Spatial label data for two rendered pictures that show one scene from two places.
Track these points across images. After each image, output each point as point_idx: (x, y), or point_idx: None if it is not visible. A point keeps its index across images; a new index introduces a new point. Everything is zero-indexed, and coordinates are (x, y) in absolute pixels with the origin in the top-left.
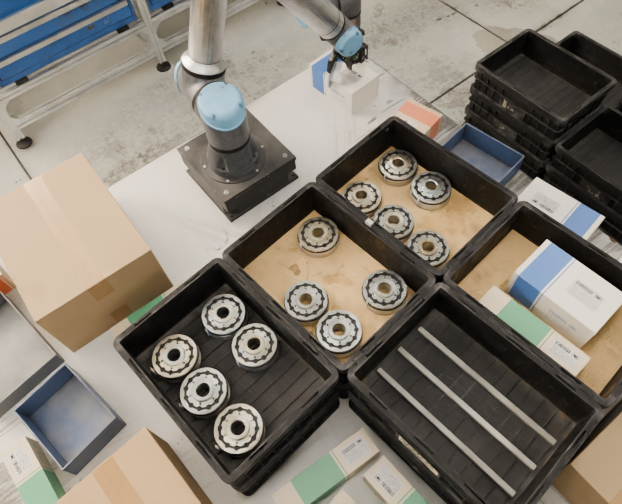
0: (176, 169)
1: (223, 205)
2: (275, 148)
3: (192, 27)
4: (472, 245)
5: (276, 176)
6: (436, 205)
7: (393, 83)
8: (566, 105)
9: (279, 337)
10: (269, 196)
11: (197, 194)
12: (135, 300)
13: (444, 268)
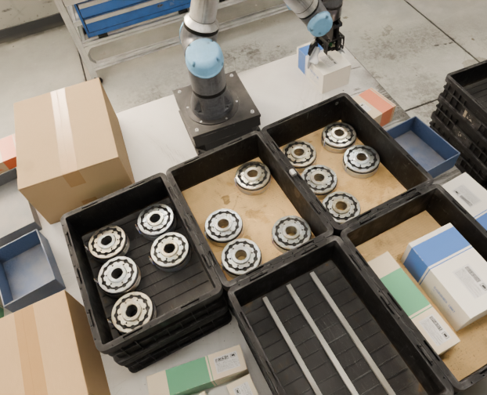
0: (172, 108)
1: (193, 140)
2: (247, 104)
3: None
4: (376, 211)
5: (241, 127)
6: (361, 174)
7: (365, 75)
8: None
9: (193, 249)
10: None
11: (180, 130)
12: (103, 196)
13: (344, 224)
